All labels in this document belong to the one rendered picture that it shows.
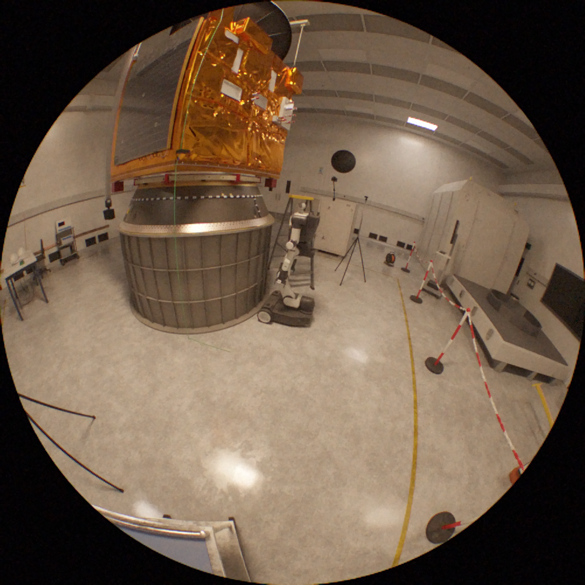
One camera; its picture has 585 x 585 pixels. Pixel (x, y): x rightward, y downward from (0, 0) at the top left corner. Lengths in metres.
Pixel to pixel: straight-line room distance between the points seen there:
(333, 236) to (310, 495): 5.23
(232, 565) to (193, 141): 2.88
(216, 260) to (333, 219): 3.83
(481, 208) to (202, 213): 6.55
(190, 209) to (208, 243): 0.40
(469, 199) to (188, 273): 6.57
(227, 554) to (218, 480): 0.58
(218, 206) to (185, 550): 2.36
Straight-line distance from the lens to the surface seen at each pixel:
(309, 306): 2.60
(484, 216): 6.86
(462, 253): 6.67
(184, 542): 0.82
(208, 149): 2.09
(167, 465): 1.79
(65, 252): 6.71
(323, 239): 5.60
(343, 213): 5.41
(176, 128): 1.97
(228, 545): 1.45
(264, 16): 3.63
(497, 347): 3.77
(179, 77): 2.16
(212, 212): 2.15
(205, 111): 2.12
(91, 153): 7.29
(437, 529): 2.12
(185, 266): 2.19
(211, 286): 2.30
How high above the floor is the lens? 1.65
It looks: 29 degrees down
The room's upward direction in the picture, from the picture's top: 9 degrees clockwise
